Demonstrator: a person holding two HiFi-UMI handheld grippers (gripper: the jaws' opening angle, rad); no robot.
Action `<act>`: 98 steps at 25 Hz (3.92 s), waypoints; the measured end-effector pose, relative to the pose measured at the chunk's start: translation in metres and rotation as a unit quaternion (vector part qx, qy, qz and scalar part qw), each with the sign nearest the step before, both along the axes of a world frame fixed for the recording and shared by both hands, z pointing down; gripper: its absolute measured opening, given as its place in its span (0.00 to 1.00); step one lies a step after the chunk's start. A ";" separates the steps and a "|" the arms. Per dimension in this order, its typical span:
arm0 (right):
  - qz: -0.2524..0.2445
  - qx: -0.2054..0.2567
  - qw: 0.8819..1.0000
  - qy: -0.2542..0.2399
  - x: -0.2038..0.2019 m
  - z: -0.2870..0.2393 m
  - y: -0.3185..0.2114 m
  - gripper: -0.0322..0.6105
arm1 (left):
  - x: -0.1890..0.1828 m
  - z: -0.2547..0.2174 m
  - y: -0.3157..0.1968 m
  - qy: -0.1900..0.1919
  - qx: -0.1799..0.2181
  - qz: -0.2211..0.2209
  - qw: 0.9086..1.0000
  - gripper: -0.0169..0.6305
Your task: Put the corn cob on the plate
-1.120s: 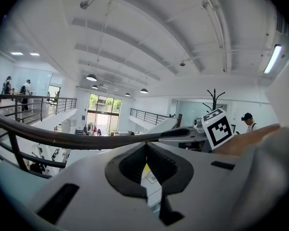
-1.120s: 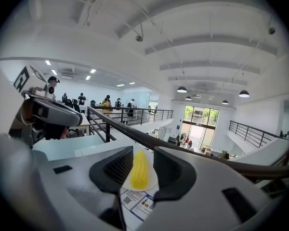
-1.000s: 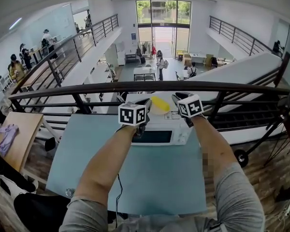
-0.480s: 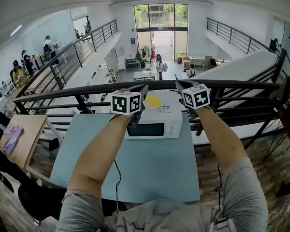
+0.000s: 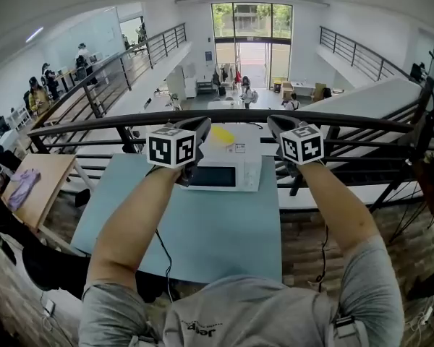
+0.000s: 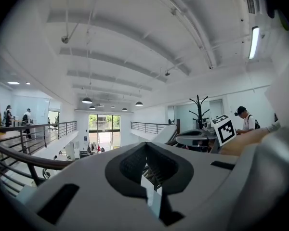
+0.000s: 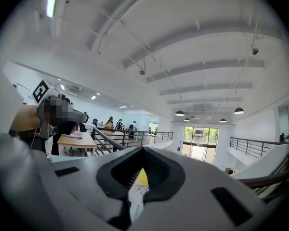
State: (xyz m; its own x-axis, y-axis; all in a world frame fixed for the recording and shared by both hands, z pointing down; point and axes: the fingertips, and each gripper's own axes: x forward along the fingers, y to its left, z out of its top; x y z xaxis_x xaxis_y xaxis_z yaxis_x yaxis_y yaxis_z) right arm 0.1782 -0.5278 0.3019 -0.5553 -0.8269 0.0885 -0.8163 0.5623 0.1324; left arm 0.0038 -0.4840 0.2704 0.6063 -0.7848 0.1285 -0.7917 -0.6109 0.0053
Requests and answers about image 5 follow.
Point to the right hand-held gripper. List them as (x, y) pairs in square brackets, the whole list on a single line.
[(302, 145)]

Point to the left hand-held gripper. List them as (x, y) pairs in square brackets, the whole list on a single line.
[(170, 146)]

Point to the yellow corn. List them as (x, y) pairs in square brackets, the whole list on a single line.
[(222, 134)]

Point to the person's right forearm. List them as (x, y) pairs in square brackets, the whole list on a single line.
[(336, 208)]

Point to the person's left forearm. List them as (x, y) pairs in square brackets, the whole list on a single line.
[(130, 222)]

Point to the cardboard box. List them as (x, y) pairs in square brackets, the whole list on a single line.
[(286, 90)]

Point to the yellow bin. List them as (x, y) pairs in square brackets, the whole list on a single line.
[(277, 85)]

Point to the black metal railing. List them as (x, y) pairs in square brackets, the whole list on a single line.
[(137, 60), (358, 56), (238, 116)]

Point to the white cabinet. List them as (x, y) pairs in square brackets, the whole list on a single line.
[(182, 83)]

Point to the white microwave oven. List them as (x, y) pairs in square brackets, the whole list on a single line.
[(246, 172)]

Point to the large glass window door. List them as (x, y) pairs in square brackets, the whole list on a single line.
[(253, 42)]

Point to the light blue table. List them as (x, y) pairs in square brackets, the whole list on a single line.
[(217, 230)]

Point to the wooden desk with white legs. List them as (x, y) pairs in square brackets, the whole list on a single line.
[(54, 179)]

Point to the wooden side table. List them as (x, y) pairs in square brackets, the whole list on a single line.
[(432, 186)]

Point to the purple cloth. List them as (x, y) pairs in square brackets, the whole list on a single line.
[(23, 188)]

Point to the white tube ceiling light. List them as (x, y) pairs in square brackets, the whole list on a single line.
[(34, 34)]

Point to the person's grey t-shirt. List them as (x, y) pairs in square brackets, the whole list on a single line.
[(246, 313)]

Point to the white power adapter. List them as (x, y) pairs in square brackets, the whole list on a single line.
[(49, 307)]

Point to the blue wall sign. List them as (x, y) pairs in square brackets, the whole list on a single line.
[(208, 58)]

